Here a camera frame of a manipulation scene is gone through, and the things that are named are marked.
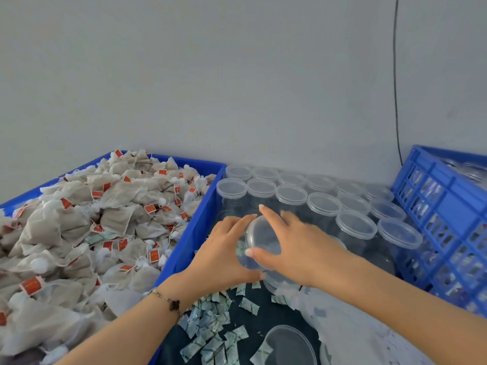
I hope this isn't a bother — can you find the blue plastic tray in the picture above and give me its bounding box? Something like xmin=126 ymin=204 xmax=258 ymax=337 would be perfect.
xmin=0 ymin=152 xmax=228 ymax=365

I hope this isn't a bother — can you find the blue slatted crate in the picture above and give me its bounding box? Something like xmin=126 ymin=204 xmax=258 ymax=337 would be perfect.
xmin=392 ymin=144 xmax=487 ymax=316

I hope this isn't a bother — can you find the clear jar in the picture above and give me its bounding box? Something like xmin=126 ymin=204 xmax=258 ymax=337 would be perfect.
xmin=236 ymin=215 xmax=286 ymax=271

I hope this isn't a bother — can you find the group of lidded jars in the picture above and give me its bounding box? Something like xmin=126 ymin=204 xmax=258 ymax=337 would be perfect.
xmin=215 ymin=165 xmax=423 ymax=274

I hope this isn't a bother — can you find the person's right forearm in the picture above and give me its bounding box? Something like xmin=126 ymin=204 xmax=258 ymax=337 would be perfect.
xmin=335 ymin=250 xmax=487 ymax=365

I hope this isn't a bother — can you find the person's left hand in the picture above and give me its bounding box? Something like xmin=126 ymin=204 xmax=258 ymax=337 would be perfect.
xmin=179 ymin=215 xmax=265 ymax=301

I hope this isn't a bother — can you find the pile of green desiccant packets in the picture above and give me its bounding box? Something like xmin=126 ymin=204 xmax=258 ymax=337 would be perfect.
xmin=179 ymin=281 xmax=294 ymax=365

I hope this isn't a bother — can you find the black cable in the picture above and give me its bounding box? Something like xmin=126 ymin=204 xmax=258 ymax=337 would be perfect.
xmin=392 ymin=0 xmax=404 ymax=166

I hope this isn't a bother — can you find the pile of white label papers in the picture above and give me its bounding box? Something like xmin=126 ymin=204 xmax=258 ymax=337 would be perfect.
xmin=277 ymin=281 xmax=435 ymax=365

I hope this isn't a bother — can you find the pile of tea bags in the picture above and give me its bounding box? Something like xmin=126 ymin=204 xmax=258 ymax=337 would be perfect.
xmin=0 ymin=150 xmax=218 ymax=358

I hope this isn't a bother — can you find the thin beaded bracelet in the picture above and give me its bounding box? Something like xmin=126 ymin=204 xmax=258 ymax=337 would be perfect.
xmin=148 ymin=288 xmax=184 ymax=312

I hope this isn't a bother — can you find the person's right hand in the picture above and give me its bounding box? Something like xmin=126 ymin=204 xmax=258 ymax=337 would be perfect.
xmin=245 ymin=205 xmax=355 ymax=289

